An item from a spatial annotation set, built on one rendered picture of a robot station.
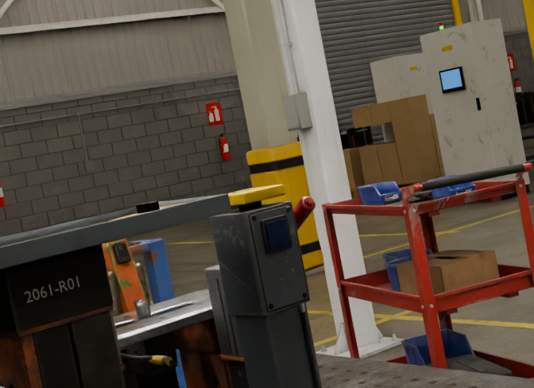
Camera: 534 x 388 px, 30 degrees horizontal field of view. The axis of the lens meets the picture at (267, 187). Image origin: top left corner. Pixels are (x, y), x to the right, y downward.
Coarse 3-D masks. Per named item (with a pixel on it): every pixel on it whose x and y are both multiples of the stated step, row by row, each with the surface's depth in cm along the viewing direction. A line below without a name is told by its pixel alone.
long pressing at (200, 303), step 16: (160, 304) 148; (176, 304) 144; (192, 304) 144; (208, 304) 139; (128, 320) 138; (144, 320) 135; (160, 320) 130; (176, 320) 130; (192, 320) 132; (128, 336) 126; (144, 336) 127
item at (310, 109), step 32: (288, 0) 511; (288, 32) 516; (288, 64) 521; (320, 64) 518; (288, 96) 514; (320, 96) 516; (288, 128) 519; (320, 128) 515; (320, 160) 515; (320, 192) 519; (320, 224) 525; (352, 224) 523; (352, 256) 521; (320, 352) 532
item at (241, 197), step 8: (280, 184) 108; (232, 192) 110; (240, 192) 107; (248, 192) 105; (256, 192) 106; (264, 192) 107; (272, 192) 107; (280, 192) 108; (232, 200) 106; (240, 200) 105; (248, 200) 105; (256, 200) 106; (240, 208) 108; (248, 208) 108
